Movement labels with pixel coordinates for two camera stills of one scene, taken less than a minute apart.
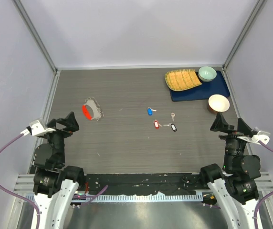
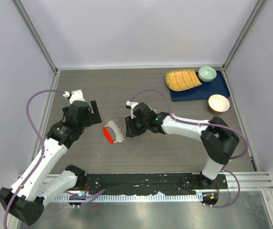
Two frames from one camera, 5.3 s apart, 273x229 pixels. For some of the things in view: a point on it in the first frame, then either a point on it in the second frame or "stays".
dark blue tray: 217,86 stays
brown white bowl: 218,103 stays
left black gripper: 69,121 → 94,118
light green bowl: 206,74 stays
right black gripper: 243,130 → 131,130
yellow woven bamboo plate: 180,79 stays
